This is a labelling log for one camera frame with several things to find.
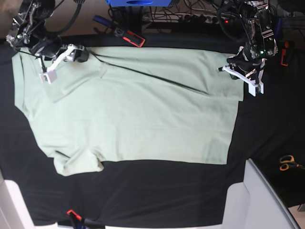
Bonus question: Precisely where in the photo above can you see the blue handled tool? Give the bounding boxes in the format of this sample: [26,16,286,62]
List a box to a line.
[93,15,112,27]

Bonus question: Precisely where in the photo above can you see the blue box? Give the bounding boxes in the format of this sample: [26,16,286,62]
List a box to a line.
[106,0,180,7]

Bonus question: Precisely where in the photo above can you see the red clamp bottom edge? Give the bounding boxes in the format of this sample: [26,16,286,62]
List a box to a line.
[67,209,82,221]

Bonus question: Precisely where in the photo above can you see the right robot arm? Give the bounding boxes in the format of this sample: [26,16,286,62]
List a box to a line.
[6,0,89,83]

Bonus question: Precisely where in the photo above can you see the black table cloth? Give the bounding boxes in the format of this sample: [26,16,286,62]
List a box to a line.
[0,45,305,228]

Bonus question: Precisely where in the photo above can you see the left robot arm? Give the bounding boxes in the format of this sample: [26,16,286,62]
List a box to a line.
[216,0,278,96]

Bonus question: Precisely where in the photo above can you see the red clamp right edge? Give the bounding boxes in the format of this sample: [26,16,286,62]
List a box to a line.
[280,41,295,67]

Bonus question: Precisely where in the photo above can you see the white furniture left corner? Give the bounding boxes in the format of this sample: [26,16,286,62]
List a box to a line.
[0,176,58,229]

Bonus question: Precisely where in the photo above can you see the orange handled scissors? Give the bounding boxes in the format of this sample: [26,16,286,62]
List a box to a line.
[279,155,305,171]

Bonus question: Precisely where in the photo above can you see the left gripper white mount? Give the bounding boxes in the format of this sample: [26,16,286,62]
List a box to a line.
[217,46,265,96]

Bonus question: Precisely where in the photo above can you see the white power strip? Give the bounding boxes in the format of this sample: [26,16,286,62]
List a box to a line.
[178,14,219,24]

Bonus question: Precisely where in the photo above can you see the red black clamp top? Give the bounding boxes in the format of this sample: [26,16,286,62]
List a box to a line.
[114,28,145,48]

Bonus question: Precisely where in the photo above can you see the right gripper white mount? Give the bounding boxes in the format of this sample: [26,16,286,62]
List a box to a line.
[29,37,90,84]

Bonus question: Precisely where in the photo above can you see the light green T-shirt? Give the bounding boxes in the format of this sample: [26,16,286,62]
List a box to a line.
[12,47,244,176]

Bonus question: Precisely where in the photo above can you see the grey white chair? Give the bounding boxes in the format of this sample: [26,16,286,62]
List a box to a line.
[221,159,300,229]

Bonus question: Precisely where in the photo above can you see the red clamp edge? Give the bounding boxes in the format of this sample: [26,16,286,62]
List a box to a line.
[280,41,295,67]
[67,209,82,221]

